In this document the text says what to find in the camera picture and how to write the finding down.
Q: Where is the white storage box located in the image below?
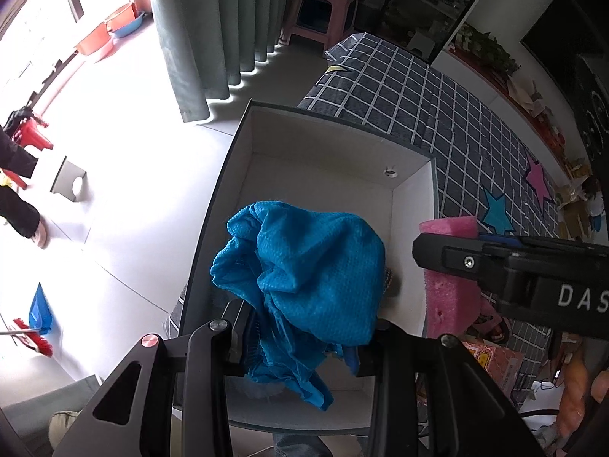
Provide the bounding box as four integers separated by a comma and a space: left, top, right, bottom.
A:
180, 102, 438, 435

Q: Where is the blue waffle cloth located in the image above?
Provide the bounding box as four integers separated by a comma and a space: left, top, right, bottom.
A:
210, 201, 387, 411

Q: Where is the grey checkered star blanket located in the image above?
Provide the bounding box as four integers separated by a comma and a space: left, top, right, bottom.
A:
296, 31, 563, 382

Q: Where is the red plastic stool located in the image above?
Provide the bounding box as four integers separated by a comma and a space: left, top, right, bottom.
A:
13, 117, 54, 151

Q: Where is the red patterned tissue pack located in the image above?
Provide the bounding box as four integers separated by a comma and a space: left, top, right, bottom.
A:
464, 342, 523, 397

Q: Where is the blue dustpan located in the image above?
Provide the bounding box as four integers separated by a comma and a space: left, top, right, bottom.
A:
28, 284, 60, 335

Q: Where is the pink sponge block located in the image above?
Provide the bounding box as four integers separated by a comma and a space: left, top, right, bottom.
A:
419, 216, 481, 339

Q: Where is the grey green curtain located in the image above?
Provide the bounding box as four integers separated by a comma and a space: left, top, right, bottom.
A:
152, 0, 288, 123

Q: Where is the red wash basin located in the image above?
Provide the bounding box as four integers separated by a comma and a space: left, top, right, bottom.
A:
72, 3, 145, 57

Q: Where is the red broom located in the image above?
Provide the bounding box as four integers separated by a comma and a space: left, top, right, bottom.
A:
1, 319, 53, 358

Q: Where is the pink plastic stool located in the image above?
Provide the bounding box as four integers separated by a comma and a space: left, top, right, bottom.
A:
280, 0, 358, 51

